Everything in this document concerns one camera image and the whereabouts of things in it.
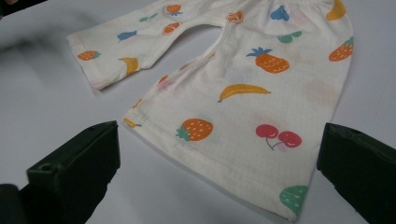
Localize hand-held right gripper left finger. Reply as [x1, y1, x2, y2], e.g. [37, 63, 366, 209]
[18, 120, 121, 224]

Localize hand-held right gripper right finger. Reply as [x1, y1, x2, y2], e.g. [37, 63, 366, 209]
[316, 122, 396, 224]

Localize white fruit print pants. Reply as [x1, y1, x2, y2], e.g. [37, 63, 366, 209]
[65, 0, 356, 222]

